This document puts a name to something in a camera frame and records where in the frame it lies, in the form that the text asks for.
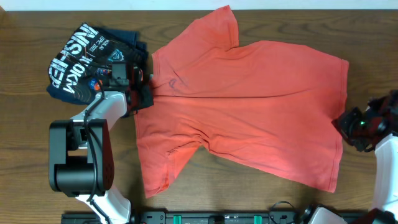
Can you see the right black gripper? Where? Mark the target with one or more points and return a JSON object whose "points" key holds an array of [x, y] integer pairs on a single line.
{"points": [[343, 124]]}

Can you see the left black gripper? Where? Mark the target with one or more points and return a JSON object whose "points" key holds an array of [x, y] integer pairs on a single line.
{"points": [[147, 91]]}

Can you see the orange-red t-shirt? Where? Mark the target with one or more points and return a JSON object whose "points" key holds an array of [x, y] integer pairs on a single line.
{"points": [[268, 105]]}

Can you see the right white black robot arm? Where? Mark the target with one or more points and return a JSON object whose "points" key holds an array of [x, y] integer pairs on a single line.
{"points": [[384, 205]]}

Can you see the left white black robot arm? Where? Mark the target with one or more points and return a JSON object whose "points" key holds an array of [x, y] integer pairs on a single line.
{"points": [[81, 163]]}

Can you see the folded dark printed t-shirt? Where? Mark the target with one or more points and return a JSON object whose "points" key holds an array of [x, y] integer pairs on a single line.
{"points": [[84, 63]]}

